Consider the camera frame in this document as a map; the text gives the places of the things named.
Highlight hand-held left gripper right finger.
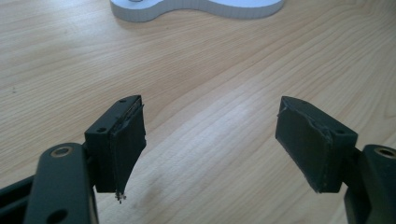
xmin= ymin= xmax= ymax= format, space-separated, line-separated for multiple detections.
xmin=275 ymin=95 xmax=359 ymax=194

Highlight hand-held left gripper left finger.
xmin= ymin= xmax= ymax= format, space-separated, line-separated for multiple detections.
xmin=83 ymin=94 xmax=148 ymax=204

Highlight white curved foam board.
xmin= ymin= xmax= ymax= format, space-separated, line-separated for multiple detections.
xmin=109 ymin=0 xmax=286 ymax=23

